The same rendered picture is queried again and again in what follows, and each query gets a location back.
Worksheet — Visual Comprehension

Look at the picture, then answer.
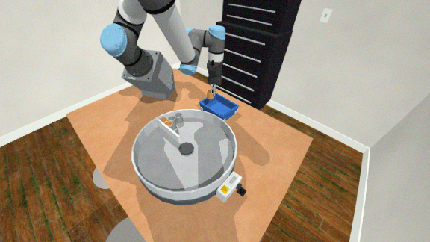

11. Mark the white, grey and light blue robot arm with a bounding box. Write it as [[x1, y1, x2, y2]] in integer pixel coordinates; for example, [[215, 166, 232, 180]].
[[100, 0, 225, 77]]

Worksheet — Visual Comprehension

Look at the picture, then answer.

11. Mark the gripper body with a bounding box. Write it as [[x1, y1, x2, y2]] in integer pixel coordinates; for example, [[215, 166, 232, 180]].
[[207, 52, 224, 85]]

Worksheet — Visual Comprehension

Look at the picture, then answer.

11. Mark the grey metal sleeve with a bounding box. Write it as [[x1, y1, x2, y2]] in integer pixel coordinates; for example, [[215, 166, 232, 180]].
[[175, 113, 183, 123], [170, 125, 179, 134], [167, 116, 176, 125]]

